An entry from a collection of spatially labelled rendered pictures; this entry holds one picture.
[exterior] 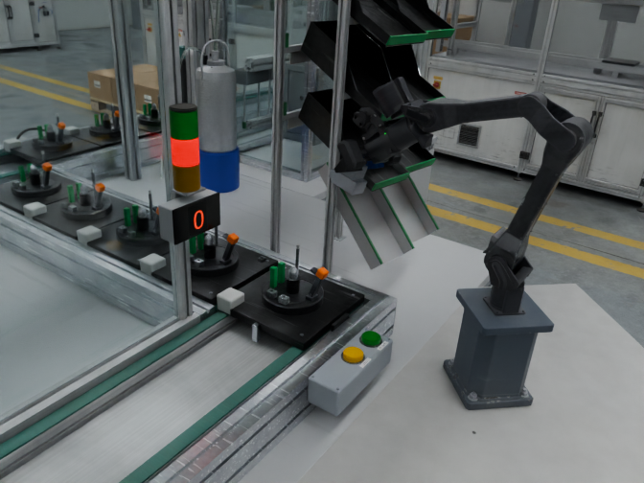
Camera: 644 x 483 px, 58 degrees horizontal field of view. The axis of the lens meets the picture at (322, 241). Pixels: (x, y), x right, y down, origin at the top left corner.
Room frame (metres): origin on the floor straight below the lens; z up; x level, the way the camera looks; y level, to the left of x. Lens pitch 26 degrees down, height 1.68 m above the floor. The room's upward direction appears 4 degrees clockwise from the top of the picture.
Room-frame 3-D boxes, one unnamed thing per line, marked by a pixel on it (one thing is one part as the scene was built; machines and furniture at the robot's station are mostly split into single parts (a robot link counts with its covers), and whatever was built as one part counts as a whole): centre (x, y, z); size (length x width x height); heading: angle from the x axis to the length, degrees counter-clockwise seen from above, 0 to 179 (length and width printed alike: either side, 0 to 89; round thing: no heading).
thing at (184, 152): (1.03, 0.26, 1.33); 0.05 x 0.05 x 0.05
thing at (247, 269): (1.27, 0.27, 1.01); 0.24 x 0.24 x 0.13; 57
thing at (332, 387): (0.94, -0.08, 0.93); 0.21 x 0.07 x 0.06; 147
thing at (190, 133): (1.03, 0.26, 1.38); 0.05 x 0.05 x 0.05
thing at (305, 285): (1.13, 0.06, 0.98); 0.14 x 0.14 x 0.02
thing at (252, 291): (1.13, 0.06, 0.96); 0.24 x 0.24 x 0.02; 57
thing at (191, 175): (1.03, 0.26, 1.28); 0.05 x 0.05 x 0.05
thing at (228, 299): (1.10, 0.19, 0.97); 0.05 x 0.05 x 0.04; 57
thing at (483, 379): (1.00, -0.37, 0.96); 0.15 x 0.15 x 0.20; 11
